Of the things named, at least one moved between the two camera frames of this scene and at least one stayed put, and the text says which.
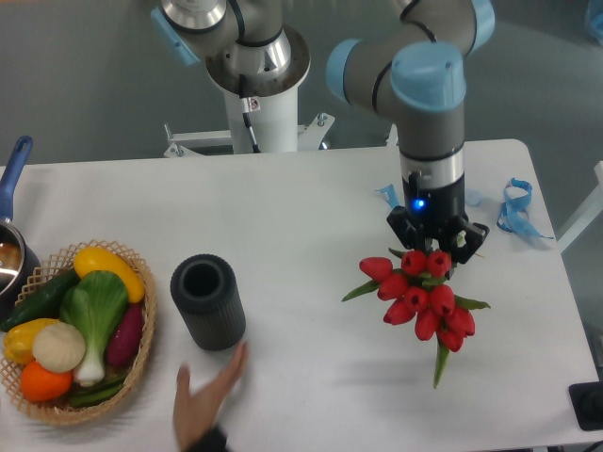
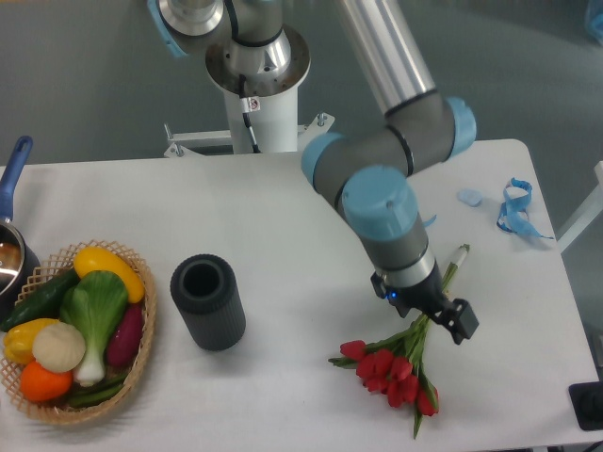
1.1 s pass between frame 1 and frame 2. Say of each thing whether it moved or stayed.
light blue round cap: stayed
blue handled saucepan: stayed
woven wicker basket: stayed
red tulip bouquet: moved
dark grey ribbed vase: stayed
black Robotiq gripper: moved
